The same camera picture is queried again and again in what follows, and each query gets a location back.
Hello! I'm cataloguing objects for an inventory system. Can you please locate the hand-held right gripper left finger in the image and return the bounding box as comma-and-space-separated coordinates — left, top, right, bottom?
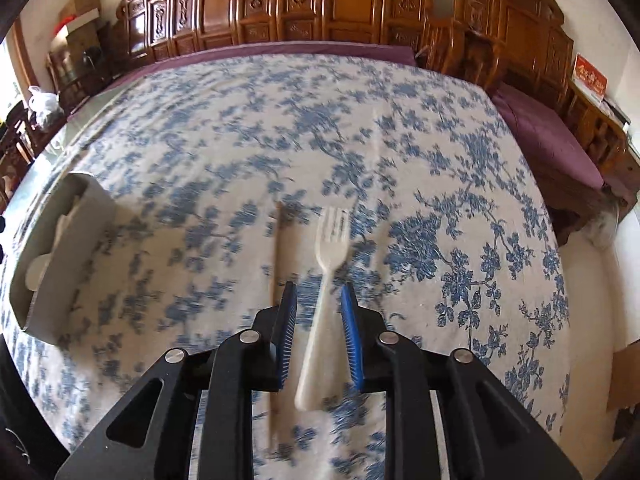
54, 281, 298, 480

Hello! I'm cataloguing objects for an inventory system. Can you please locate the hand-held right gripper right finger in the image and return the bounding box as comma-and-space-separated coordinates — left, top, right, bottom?
340, 283, 584, 480

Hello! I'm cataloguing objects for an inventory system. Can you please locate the cream plastic fork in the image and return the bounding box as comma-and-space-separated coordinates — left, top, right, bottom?
294, 205, 351, 412

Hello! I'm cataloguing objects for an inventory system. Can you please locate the brown wooden chopstick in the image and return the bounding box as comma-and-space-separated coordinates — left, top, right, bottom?
267, 202, 289, 454

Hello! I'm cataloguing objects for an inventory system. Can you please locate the grey utensil holder box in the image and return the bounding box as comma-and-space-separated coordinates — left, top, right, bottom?
7, 172, 119, 346

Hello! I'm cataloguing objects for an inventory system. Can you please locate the cream round soup spoon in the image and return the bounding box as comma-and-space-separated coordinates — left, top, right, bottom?
26, 254, 52, 292

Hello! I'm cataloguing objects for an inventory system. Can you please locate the blue floral bedspread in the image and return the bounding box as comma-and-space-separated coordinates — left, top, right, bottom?
0, 52, 572, 480

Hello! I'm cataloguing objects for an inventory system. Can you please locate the grey fluffy object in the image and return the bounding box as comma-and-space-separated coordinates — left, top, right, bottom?
584, 206, 622, 249

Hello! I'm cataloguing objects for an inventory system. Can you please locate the purple cushion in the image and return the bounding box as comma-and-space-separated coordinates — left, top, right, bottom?
492, 82, 607, 194

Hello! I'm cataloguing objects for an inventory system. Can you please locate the wooden side cabinet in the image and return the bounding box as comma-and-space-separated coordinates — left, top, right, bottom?
565, 79, 640, 211

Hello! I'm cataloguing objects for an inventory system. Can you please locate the dark wooden chair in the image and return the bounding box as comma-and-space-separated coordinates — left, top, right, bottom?
0, 102, 42, 196

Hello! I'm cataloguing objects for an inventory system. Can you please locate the carved wooden headboard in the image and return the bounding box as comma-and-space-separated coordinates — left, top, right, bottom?
116, 0, 437, 67

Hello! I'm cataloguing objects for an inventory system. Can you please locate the white plastic bag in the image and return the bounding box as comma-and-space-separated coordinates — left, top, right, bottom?
27, 85, 62, 127

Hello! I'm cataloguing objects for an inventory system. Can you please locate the dark wooden furniture stack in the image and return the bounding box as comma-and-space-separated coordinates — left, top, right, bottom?
46, 22, 122, 107

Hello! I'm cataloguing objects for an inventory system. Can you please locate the carved wooden bench back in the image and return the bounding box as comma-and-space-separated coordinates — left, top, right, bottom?
422, 0, 576, 111

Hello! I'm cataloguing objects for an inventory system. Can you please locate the red box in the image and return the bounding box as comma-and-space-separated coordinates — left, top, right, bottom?
571, 52, 609, 102

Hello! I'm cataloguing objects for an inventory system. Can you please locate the stack of cardboard boxes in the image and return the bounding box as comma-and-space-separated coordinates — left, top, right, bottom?
56, 0, 104, 37

